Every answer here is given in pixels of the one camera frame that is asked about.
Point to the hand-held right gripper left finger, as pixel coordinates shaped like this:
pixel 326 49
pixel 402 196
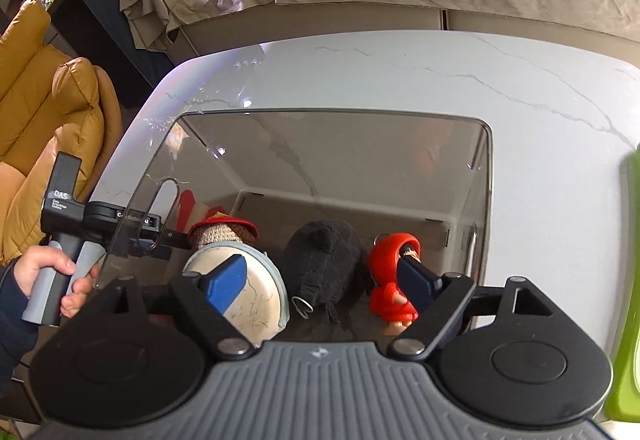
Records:
pixel 226 282

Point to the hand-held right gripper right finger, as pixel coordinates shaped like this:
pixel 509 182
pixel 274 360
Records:
pixel 417 289

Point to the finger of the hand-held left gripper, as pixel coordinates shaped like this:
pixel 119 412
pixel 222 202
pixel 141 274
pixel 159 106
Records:
pixel 172 239

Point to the black plush toy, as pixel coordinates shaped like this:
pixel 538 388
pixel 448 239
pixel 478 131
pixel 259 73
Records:
pixel 325 260

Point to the clear plastic storage box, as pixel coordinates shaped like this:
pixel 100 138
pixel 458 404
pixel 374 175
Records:
pixel 350 160

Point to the person's left forearm dark sleeve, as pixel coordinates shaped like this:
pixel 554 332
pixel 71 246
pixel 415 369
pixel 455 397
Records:
pixel 11 325

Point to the white marble desktop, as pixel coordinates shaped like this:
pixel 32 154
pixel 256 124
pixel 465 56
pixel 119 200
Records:
pixel 540 130

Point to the red and white toy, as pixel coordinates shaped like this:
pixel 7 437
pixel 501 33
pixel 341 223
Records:
pixel 189 210

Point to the white round bowl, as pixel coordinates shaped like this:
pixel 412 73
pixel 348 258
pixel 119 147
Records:
pixel 260 300

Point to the crochet doll with red hat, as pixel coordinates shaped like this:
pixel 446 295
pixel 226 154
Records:
pixel 220 231

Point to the yellow leather armchair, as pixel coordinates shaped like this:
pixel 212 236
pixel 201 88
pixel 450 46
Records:
pixel 45 120

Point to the dark cabinet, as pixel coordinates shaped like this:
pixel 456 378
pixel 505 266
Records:
pixel 100 30

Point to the green plastic chair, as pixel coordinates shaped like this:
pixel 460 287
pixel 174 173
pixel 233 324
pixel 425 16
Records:
pixel 626 295

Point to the beige bed base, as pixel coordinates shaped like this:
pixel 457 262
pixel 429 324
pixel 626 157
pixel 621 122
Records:
pixel 320 28

